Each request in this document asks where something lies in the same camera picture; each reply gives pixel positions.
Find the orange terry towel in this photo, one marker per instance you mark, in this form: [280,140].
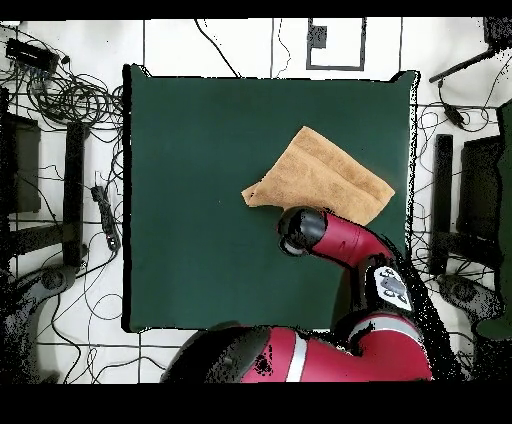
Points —
[320,176]

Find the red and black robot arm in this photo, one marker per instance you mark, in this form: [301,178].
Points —
[352,240]

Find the dark flat panel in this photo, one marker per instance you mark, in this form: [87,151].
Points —
[26,168]
[480,188]

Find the dark green table cloth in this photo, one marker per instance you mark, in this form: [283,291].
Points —
[180,160]

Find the black power strip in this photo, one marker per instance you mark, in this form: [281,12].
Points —
[106,218]

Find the black upright bar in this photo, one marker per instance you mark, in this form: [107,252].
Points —
[74,192]
[443,180]

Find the grey caster leg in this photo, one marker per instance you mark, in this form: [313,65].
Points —
[52,278]
[466,292]

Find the black power adapter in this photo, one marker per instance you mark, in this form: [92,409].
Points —
[454,115]

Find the black thin rod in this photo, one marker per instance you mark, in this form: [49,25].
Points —
[460,67]

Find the black electronics box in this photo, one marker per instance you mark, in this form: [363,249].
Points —
[32,54]

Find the black speckled box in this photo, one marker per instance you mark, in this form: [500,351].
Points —
[498,32]

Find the grey square floor frame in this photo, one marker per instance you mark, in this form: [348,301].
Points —
[336,67]

